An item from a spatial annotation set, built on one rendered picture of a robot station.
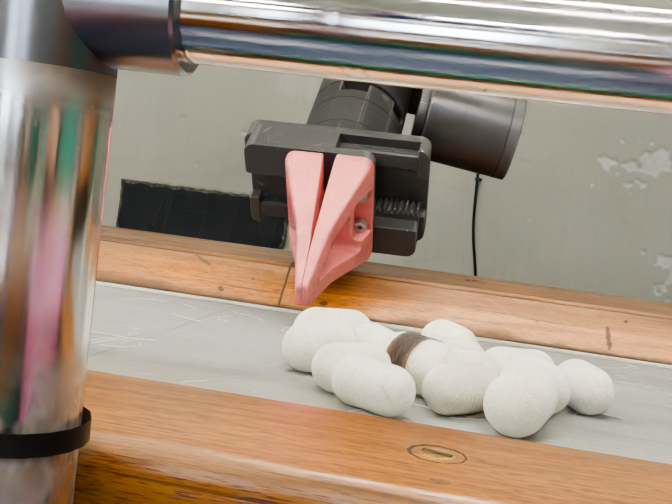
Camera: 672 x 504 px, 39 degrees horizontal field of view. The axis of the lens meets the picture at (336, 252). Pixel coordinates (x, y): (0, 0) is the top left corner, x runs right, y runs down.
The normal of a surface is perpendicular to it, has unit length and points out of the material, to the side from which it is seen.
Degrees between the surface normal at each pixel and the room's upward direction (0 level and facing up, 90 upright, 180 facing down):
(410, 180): 129
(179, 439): 0
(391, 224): 39
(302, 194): 60
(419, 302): 45
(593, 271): 90
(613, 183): 90
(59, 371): 90
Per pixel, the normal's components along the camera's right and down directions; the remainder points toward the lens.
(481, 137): -0.11, 0.31
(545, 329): -0.03, -0.66
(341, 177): -0.08, -0.44
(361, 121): 0.29, -0.67
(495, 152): -0.18, 0.58
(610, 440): 0.12, -0.99
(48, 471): 0.80, 0.15
